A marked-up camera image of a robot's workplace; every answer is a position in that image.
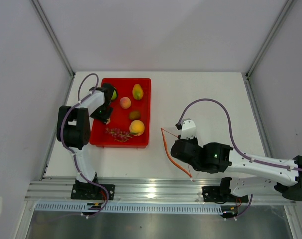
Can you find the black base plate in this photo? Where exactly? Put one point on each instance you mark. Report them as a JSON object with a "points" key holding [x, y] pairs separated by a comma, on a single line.
{"points": [[221, 195], [87, 191]]}

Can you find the orange yellow fruit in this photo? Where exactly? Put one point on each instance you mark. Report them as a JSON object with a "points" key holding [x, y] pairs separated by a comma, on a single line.
{"points": [[137, 128]]}

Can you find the right aluminium frame post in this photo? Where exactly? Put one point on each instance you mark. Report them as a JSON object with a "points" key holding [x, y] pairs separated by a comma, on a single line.
{"points": [[270, 37]]}

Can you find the red plastic tray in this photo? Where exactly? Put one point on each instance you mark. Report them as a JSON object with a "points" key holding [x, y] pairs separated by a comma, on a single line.
{"points": [[120, 117]]}

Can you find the white slotted cable duct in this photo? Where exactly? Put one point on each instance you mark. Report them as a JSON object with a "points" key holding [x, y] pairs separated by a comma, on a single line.
{"points": [[198, 209]]}

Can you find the green apple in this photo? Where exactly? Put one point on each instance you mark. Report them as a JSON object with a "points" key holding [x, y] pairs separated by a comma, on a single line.
{"points": [[114, 95]]}

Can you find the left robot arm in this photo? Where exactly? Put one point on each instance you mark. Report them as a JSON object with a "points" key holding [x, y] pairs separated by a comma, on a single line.
{"points": [[74, 130]]}

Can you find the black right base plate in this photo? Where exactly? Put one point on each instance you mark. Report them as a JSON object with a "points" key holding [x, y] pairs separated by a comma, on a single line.
{"points": [[221, 195]]}

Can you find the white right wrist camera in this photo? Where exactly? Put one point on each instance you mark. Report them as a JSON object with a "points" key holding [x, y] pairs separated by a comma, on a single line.
{"points": [[187, 129]]}

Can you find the pink peach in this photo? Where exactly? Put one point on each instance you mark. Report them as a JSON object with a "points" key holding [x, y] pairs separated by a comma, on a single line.
{"points": [[125, 102]]}

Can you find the aluminium frame post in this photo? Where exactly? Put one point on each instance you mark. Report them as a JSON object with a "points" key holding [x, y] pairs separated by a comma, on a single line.
{"points": [[270, 37], [52, 36]]}

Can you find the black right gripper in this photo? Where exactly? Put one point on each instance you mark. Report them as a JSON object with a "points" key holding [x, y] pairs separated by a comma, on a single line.
{"points": [[193, 140]]}

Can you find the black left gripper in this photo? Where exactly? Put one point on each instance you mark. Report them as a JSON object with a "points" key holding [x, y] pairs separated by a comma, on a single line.
{"points": [[103, 118]]}

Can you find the aluminium front rail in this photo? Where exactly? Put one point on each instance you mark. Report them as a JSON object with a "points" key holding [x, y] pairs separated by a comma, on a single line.
{"points": [[127, 190]]}

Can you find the left aluminium frame post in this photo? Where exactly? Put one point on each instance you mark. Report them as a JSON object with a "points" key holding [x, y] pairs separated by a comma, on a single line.
{"points": [[52, 36]]}

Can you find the brown kiwi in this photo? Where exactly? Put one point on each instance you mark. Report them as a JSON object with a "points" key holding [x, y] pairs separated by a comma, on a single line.
{"points": [[134, 115]]}

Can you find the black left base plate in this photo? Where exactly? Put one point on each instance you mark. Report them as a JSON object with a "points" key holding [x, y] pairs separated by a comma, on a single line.
{"points": [[87, 191]]}

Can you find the red grape bunch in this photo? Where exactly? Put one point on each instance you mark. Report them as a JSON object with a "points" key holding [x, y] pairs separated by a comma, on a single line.
{"points": [[119, 135]]}

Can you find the clear zip top bag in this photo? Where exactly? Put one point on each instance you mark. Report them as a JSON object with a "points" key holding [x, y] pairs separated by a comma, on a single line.
{"points": [[167, 149]]}

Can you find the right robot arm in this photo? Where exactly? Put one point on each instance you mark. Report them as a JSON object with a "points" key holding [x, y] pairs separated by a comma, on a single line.
{"points": [[266, 175]]}

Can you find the yellow green mango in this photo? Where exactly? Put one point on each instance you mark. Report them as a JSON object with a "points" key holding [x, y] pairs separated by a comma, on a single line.
{"points": [[137, 92]]}

